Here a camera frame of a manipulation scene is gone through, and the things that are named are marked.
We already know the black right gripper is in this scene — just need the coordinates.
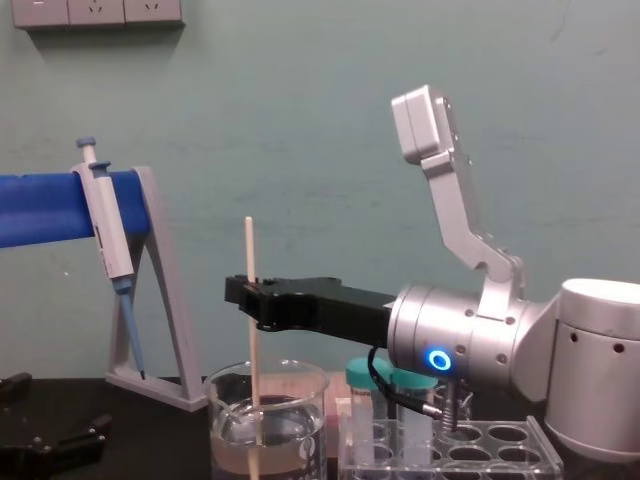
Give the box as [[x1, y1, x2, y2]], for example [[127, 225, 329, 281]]
[[224, 275, 399, 352]]

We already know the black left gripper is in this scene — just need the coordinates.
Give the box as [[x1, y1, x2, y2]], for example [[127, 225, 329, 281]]
[[0, 371, 114, 480]]

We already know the thin pale rod thermometer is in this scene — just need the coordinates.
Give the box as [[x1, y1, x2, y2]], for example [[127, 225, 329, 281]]
[[244, 216, 264, 480]]

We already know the clear glass beaker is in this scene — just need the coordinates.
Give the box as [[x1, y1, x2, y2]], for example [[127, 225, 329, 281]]
[[203, 358, 332, 480]]

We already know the clear tube with teal cap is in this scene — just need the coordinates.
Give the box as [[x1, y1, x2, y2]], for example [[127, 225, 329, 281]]
[[345, 356, 395, 467], [392, 369, 439, 467]]

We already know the clear plastic test tube rack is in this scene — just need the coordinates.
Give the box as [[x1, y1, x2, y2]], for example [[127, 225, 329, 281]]
[[338, 414, 565, 480]]

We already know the small brown box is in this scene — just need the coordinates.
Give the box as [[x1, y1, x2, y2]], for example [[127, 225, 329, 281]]
[[322, 372, 352, 431]]

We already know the blue and grey pipette stand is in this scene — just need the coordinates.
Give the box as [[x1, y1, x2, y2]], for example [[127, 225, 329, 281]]
[[0, 166, 209, 413]]

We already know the small silver coiled spring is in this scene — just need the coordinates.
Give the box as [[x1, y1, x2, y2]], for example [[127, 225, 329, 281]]
[[442, 384, 474, 432]]

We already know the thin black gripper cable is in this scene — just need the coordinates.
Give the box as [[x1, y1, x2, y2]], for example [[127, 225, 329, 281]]
[[366, 345, 444, 419]]

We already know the grey wall socket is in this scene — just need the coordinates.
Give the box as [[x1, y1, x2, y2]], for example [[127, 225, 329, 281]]
[[68, 0, 127, 27], [10, 0, 71, 29], [124, 0, 185, 25]]

